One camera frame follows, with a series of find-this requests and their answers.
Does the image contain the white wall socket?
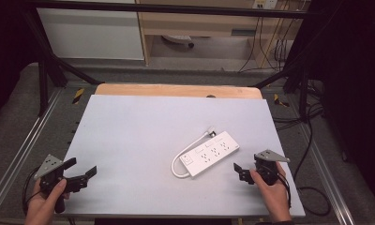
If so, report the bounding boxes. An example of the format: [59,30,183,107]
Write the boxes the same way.
[251,0,279,10]

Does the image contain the pale grey table board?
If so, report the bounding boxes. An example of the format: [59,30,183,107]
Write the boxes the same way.
[62,94,307,219]

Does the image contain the white flat device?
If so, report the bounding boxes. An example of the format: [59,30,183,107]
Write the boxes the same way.
[161,34,196,50]

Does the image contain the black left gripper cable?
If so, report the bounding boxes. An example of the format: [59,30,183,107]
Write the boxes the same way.
[22,168,42,218]

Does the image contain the wooden table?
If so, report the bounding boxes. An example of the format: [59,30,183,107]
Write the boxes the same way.
[94,82,264,100]

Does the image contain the hanging black cables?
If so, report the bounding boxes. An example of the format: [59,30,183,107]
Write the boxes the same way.
[237,16,292,74]

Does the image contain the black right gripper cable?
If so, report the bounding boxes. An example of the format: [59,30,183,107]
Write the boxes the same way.
[277,172,293,210]

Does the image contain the white cabinet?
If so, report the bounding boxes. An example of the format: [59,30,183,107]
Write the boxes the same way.
[37,0,145,61]

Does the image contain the dark curtain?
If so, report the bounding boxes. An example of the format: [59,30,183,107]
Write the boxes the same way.
[307,0,375,215]
[0,0,41,125]

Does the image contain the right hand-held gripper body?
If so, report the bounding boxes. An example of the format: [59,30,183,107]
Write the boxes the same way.
[253,149,292,187]

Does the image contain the aluminium floor rail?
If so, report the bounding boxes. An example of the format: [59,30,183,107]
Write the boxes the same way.
[287,93,357,225]
[0,88,64,217]

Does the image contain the white power strip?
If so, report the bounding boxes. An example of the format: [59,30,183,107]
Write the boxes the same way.
[178,130,241,180]

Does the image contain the person's right hand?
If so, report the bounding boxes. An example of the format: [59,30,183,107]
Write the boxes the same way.
[248,161,293,224]

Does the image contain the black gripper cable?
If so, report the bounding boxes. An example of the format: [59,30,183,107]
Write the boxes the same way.
[22,168,42,218]
[277,172,293,210]

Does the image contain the light wooden desk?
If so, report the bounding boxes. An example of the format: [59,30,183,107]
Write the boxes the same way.
[134,0,304,68]

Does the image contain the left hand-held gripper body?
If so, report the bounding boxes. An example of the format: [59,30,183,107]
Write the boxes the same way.
[34,153,90,215]

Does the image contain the yellow black tape strip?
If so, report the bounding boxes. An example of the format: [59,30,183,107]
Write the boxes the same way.
[273,93,291,108]
[71,87,85,105]

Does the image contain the long black floor cable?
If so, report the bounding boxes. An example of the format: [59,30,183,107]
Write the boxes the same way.
[292,104,332,218]

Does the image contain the white power strip cable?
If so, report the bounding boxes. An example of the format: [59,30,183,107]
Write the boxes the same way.
[171,131,211,179]

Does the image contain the person's left hand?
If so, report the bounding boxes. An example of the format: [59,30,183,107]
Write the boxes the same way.
[23,178,71,225]

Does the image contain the black metal frame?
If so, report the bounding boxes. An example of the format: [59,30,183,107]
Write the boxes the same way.
[20,0,327,124]

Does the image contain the bundle of black floor cables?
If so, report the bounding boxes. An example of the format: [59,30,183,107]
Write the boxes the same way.
[271,79,326,132]

